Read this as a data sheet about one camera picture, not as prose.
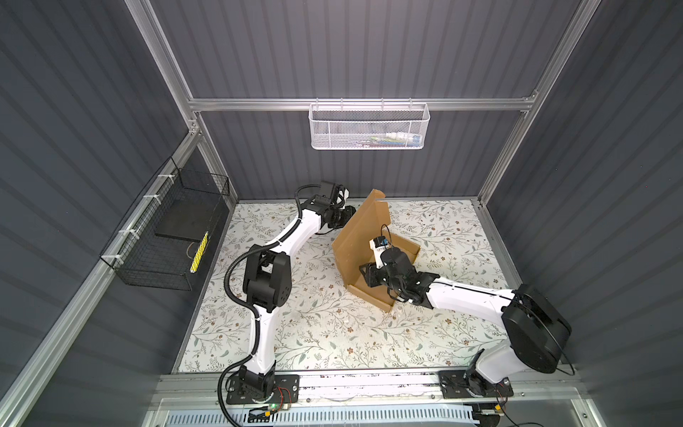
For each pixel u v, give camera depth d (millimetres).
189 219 772
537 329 475
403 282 654
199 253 717
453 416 702
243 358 627
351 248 839
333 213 786
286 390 722
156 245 714
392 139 923
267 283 554
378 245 759
